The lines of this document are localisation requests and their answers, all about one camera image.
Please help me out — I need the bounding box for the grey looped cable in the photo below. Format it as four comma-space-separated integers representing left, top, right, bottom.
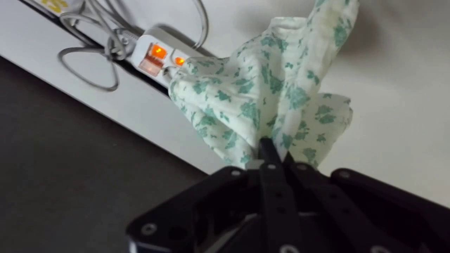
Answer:
57, 0, 210, 93

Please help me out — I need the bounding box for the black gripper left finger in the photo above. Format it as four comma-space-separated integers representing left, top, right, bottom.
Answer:
259, 138, 300, 253

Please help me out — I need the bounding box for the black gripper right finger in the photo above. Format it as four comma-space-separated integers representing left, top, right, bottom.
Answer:
285, 155, 400, 253

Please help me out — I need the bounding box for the white power strip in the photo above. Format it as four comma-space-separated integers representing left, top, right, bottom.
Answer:
128, 27, 211, 89

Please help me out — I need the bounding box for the white green patterned towel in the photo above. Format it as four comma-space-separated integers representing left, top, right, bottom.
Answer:
169, 0, 360, 168

